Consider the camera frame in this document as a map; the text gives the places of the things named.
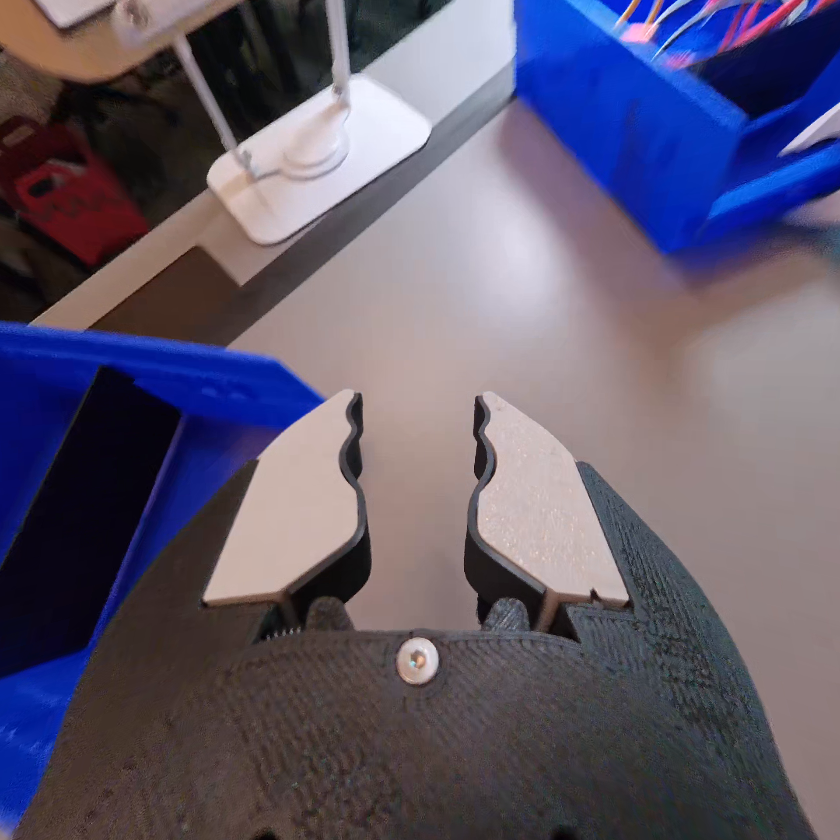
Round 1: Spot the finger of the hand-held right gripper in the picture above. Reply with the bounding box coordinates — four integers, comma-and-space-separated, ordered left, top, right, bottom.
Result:
777, 101, 840, 158

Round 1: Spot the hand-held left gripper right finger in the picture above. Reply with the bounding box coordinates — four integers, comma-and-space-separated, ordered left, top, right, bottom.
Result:
463, 392, 632, 608

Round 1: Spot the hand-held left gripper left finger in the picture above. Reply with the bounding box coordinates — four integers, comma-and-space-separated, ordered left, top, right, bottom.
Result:
202, 389, 371, 608

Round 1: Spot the blue plastic storage bin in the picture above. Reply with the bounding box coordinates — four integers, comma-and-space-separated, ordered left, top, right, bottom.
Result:
0, 322, 326, 831
514, 0, 840, 256

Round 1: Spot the red ethernet cable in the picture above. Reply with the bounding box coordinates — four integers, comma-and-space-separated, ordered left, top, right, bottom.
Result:
715, 0, 828, 53

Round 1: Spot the yellow ethernet cable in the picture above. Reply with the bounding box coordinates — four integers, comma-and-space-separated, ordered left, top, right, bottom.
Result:
613, 0, 664, 30

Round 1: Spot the black bin divider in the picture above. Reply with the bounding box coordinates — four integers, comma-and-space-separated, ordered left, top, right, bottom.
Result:
696, 39, 824, 120
0, 366, 183, 678

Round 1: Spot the black and red bag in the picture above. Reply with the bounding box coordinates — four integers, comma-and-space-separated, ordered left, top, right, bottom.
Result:
0, 117, 151, 266

